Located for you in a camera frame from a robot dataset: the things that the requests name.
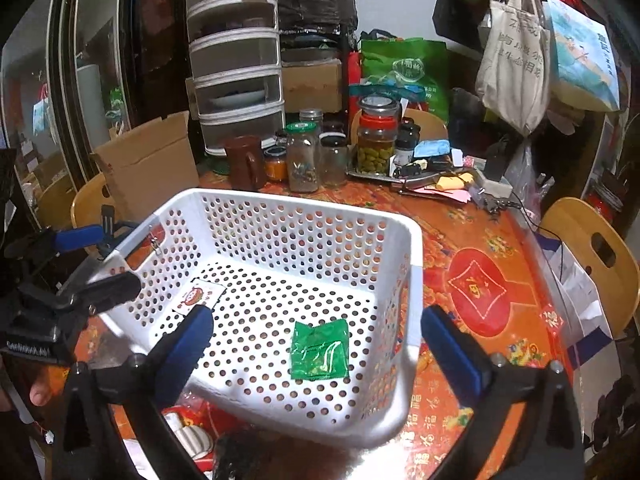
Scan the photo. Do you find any wooden chair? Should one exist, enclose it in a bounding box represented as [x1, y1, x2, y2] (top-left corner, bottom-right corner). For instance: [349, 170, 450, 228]
[541, 197, 639, 337]
[70, 172, 115, 229]

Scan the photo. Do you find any empty glass jar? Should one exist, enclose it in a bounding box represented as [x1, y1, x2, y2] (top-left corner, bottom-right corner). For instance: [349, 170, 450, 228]
[320, 132, 349, 188]

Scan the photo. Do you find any brown plastic mug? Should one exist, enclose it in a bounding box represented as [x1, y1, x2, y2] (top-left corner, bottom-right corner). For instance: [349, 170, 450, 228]
[224, 136, 267, 192]

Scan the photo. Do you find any green shopping bag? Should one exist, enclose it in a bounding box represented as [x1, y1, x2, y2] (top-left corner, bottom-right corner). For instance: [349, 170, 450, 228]
[360, 29, 449, 124]

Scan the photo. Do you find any white red snack packet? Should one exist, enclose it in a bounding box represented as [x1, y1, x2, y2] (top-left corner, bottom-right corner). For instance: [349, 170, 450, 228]
[174, 278, 226, 315]

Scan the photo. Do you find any brown cardboard box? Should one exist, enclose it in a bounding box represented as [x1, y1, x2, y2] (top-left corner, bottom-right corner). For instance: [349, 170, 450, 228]
[92, 112, 200, 222]

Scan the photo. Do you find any blue tissue pack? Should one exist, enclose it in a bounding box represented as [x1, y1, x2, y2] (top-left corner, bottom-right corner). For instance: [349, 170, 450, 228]
[413, 139, 450, 158]

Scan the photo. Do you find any left wooden chair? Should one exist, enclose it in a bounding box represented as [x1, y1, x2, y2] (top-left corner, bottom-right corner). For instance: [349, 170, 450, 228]
[70, 172, 115, 229]

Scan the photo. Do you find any white perforated plastic basket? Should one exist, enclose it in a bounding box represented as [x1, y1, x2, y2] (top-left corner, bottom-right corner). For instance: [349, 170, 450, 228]
[96, 188, 423, 448]

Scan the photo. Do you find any green lid glass jar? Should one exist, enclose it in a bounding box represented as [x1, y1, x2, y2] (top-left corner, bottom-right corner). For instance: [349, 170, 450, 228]
[284, 122, 320, 193]

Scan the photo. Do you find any blue printed hanging bag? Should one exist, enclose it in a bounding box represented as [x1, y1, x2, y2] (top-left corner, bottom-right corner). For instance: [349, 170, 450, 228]
[544, 0, 620, 113]

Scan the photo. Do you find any red lid pickle jar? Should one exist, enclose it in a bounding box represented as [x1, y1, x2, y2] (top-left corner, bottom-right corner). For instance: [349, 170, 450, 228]
[356, 94, 400, 176]

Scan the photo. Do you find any right wooden chair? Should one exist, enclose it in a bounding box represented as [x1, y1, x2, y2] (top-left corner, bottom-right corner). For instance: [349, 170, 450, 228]
[541, 197, 639, 337]

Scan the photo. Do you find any person's left hand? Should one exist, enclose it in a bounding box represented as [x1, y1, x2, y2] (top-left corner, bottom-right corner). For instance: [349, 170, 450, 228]
[1, 354, 52, 408]

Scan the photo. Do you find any small orange jar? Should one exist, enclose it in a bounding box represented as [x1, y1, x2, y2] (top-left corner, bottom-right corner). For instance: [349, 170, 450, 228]
[264, 145, 288, 182]

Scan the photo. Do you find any cream ribbed soft ball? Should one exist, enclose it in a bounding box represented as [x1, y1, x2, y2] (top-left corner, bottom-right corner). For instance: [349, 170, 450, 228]
[164, 412, 214, 460]

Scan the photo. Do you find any grey stacked drawer tower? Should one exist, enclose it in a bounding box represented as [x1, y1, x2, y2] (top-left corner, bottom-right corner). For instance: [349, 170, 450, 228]
[186, 0, 284, 157]

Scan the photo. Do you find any black mesh pouch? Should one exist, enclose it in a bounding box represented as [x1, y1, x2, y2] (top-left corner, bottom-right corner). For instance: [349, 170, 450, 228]
[213, 430, 268, 480]

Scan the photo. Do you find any green foil packet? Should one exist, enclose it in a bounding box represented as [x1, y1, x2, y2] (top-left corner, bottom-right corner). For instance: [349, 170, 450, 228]
[290, 318, 349, 382]

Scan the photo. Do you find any beige canvas tote bag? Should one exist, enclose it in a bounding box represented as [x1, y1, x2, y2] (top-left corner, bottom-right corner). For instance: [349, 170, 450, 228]
[475, 0, 551, 136]

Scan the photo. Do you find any red floral tablecloth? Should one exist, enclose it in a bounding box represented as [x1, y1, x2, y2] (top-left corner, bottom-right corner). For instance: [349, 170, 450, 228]
[29, 159, 582, 480]

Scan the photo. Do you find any small black lid bottle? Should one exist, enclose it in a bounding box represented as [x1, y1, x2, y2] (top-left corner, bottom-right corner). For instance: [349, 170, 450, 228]
[394, 124, 421, 166]

